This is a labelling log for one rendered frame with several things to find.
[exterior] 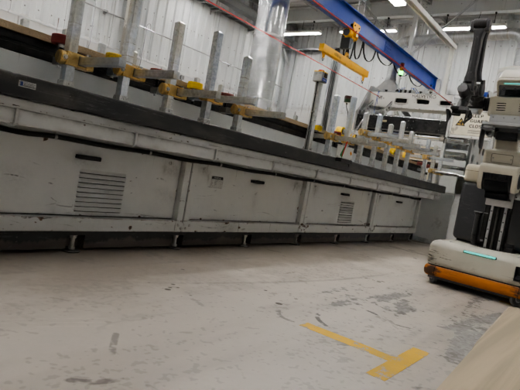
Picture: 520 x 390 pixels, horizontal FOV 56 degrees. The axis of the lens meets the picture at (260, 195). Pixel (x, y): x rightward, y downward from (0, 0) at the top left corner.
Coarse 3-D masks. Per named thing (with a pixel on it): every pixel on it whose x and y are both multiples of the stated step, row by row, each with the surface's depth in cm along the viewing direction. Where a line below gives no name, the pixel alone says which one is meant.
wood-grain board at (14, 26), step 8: (0, 24) 178; (8, 24) 181; (16, 24) 183; (24, 32) 186; (32, 32) 188; (40, 32) 190; (48, 40) 193; (80, 48) 205; (96, 56) 211; (104, 56) 214; (176, 80) 248; (248, 104) 296; (288, 120) 331
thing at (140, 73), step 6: (108, 72) 213; (138, 72) 201; (144, 72) 198; (150, 72) 196; (156, 72) 194; (162, 72) 192; (168, 72) 190; (174, 72) 188; (156, 78) 197; (162, 78) 194; (168, 78) 192; (174, 78) 189
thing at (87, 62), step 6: (54, 60) 193; (84, 60) 181; (90, 60) 178; (96, 60) 176; (102, 60) 174; (108, 60) 172; (114, 60) 170; (120, 60) 168; (126, 60) 170; (60, 66) 195; (84, 66) 183; (90, 66) 180; (96, 66) 178; (102, 66) 175; (108, 66) 173; (114, 66) 170; (120, 66) 169
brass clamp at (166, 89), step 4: (160, 84) 219; (164, 84) 218; (168, 84) 219; (172, 84) 220; (160, 88) 219; (164, 88) 218; (168, 88) 218; (172, 88) 220; (176, 88) 222; (180, 88) 224; (184, 88) 226; (160, 92) 219; (164, 92) 218; (168, 92) 219; (172, 92) 220; (176, 92) 222; (176, 96) 223; (180, 96) 225
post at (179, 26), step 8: (176, 24) 219; (184, 24) 220; (176, 32) 219; (176, 40) 219; (176, 48) 219; (176, 56) 220; (168, 64) 221; (176, 64) 221; (168, 80) 220; (168, 96) 220; (168, 104) 221
